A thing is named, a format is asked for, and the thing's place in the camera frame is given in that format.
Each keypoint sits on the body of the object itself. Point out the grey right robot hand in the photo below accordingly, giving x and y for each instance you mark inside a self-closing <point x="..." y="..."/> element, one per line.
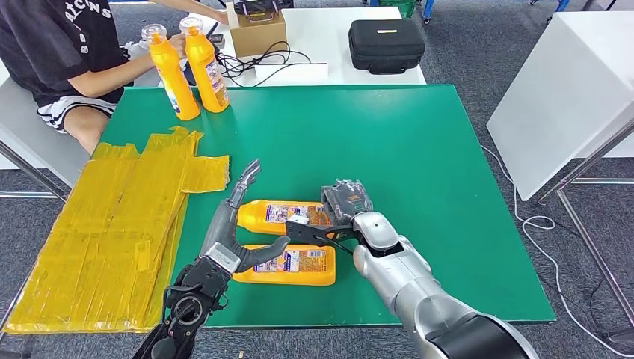
<point x="346" y="200"/>

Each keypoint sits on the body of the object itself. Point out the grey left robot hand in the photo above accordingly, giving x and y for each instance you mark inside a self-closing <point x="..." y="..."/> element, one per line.
<point x="223" y="228"/>

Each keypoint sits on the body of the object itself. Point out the person's right hand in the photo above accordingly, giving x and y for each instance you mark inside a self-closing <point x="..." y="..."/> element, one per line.
<point x="179" y="44"/>

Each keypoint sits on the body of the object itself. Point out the orange plastic bottle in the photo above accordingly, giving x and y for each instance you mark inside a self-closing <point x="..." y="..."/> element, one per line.
<point x="203" y="64"/>
<point x="297" y="278"/>
<point x="252" y="218"/>
<point x="173" y="79"/>

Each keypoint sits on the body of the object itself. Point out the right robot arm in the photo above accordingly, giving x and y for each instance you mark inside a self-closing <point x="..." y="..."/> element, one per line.
<point x="416" y="287"/>

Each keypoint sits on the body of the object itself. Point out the person's right forearm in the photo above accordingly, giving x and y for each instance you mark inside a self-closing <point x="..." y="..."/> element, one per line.
<point x="114" y="74"/>

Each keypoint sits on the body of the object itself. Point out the person's left forearm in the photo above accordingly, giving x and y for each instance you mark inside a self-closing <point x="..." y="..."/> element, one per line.
<point x="198" y="7"/>

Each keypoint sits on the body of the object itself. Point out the white printed bag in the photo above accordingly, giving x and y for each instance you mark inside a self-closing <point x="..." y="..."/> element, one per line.
<point x="133" y="49"/>

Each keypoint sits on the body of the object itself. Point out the brown cardboard box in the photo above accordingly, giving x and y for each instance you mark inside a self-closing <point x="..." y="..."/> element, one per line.
<point x="257" y="37"/>

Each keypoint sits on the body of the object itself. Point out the white flat box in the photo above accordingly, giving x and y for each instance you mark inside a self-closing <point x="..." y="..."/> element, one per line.
<point x="290" y="73"/>

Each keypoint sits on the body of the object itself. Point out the yellow taped plastic sheet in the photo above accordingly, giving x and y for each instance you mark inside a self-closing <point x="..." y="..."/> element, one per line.
<point x="99" y="238"/>

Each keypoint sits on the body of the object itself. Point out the person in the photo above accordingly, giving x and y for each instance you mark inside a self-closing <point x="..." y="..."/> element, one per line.
<point x="44" y="44"/>

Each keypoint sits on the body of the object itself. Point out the white table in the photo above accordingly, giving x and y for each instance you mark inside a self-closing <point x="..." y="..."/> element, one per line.
<point x="559" y="99"/>
<point x="322" y="39"/>

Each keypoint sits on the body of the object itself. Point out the black carrying case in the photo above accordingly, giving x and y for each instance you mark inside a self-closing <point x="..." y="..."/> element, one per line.
<point x="386" y="45"/>

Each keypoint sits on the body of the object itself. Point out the white bench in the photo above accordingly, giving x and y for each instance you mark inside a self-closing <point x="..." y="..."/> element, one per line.
<point x="29" y="129"/>

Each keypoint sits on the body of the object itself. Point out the green plastic crate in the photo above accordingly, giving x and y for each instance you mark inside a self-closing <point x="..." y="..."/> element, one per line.
<point x="396" y="6"/>

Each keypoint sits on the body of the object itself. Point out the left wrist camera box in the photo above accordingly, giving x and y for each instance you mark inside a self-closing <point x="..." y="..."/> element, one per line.
<point x="223" y="257"/>

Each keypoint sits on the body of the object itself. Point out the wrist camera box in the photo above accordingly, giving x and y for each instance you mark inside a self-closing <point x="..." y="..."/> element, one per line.
<point x="312" y="233"/>
<point x="223" y="257"/>

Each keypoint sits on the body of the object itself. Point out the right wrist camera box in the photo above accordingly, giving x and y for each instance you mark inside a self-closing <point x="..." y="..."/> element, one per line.
<point x="312" y="233"/>

